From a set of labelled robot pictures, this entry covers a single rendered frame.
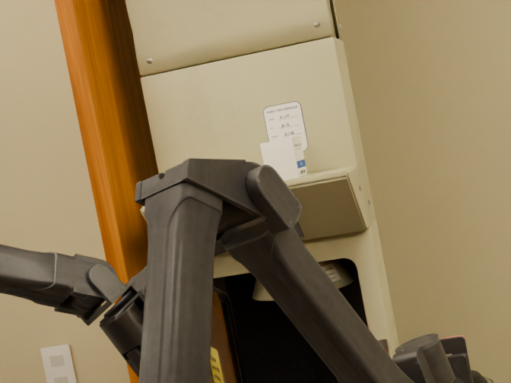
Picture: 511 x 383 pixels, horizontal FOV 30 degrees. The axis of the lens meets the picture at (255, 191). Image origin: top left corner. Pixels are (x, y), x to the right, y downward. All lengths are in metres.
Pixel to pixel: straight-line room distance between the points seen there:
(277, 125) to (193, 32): 0.20
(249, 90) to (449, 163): 0.54
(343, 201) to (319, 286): 0.39
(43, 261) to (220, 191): 0.42
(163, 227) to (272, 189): 0.13
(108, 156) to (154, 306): 0.66
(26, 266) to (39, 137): 0.85
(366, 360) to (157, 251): 0.29
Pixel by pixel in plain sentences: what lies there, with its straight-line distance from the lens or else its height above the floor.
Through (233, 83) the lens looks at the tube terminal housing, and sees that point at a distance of 1.51.
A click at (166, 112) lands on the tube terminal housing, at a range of 1.54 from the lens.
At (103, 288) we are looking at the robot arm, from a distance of 1.29.
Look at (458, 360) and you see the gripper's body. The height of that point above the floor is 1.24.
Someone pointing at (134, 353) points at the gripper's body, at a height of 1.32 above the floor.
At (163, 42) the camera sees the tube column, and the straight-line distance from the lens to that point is 1.55.
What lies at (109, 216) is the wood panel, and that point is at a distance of 1.49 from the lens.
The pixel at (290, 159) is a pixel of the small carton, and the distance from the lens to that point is 1.41.
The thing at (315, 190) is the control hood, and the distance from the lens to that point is 1.38.
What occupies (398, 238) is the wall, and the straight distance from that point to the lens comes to 1.92.
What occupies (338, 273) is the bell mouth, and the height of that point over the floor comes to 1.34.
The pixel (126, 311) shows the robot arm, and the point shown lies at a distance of 1.30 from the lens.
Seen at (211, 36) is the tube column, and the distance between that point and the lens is 1.52.
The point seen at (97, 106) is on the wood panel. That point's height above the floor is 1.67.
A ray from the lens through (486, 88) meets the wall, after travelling 1.90.
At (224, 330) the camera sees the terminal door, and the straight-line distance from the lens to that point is 1.27.
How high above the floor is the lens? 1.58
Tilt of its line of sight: 3 degrees down
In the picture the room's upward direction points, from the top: 11 degrees counter-clockwise
